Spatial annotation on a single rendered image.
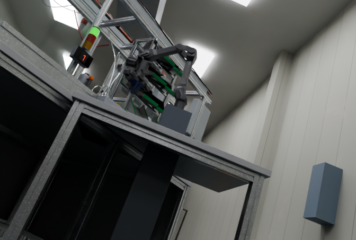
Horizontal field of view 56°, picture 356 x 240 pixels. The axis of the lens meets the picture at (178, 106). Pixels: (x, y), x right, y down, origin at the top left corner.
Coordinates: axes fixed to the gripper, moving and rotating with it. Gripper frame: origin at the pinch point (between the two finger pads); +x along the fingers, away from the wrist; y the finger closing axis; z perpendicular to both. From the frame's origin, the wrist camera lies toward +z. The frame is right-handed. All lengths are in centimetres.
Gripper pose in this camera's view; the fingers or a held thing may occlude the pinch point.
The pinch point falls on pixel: (133, 88)
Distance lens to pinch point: 185.4
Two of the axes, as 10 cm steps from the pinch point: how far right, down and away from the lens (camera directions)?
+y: -4.9, -5.0, -7.1
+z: -8.1, -0.4, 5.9
